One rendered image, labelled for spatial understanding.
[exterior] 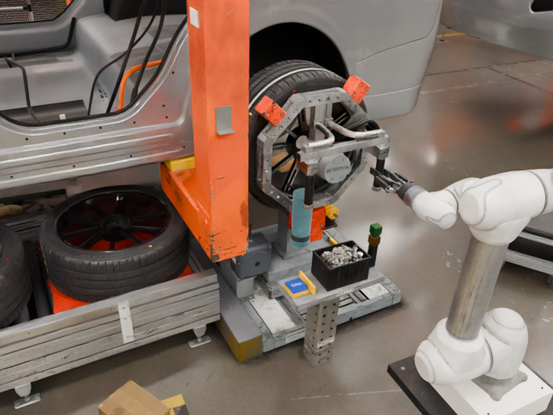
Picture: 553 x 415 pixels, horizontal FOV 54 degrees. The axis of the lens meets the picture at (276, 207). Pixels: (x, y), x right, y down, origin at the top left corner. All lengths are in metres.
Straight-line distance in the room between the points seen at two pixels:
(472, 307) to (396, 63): 1.62
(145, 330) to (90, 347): 0.23
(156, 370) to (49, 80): 1.60
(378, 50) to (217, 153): 1.22
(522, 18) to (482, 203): 3.21
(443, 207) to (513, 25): 2.76
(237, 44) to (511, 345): 1.32
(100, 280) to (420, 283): 1.68
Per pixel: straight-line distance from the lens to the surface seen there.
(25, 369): 2.41
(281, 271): 2.66
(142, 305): 2.34
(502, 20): 4.66
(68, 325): 2.30
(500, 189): 1.47
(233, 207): 2.11
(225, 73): 1.87
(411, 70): 3.07
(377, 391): 2.49
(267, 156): 2.21
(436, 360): 1.82
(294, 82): 2.25
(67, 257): 2.39
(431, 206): 2.04
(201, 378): 2.48
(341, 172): 2.26
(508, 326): 1.93
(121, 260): 2.32
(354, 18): 2.74
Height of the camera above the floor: 1.88
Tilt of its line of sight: 32 degrees down
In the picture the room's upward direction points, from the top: 2 degrees clockwise
